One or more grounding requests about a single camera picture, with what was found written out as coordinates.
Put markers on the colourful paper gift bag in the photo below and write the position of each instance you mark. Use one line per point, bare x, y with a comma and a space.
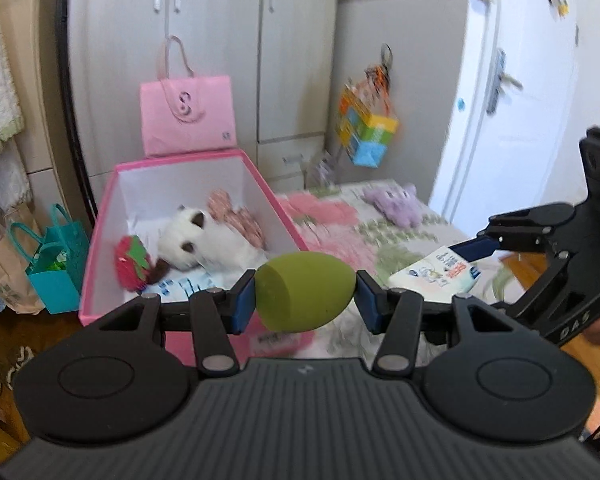
366, 124

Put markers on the white door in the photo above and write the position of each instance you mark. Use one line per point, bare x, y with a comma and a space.
507, 157

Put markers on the pink floral scrunchie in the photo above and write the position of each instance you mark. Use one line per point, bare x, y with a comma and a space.
221, 209

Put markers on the silver door handle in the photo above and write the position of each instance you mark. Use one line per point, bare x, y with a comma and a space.
498, 81

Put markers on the pink fuzzy strawberry plush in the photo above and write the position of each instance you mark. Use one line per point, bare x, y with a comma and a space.
132, 263

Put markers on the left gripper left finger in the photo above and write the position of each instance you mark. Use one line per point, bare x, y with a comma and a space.
214, 315

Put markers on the pink storage box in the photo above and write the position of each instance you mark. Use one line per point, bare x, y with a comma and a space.
141, 197

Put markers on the brown paper bag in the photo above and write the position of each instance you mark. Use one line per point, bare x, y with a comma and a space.
15, 289

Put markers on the small tissue pack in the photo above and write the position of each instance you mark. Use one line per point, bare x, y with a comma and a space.
437, 277

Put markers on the grey wardrobe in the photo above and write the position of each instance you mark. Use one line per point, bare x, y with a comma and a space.
287, 60

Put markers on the floral tablecloth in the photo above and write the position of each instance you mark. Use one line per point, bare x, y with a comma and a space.
338, 222

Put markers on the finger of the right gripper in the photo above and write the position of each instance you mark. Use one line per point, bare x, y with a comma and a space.
537, 229

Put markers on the white brown plush cat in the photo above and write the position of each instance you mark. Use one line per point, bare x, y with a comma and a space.
193, 238

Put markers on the green sponge egg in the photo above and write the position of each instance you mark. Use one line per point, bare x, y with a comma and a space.
302, 291

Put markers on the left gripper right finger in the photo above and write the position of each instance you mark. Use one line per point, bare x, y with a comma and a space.
396, 314

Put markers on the teal plastic bag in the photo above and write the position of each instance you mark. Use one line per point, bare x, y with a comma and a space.
56, 260

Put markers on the pink tote bag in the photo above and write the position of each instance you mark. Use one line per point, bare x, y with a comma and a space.
186, 115

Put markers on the purple plush doll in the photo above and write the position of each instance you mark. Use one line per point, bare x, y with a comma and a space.
398, 204

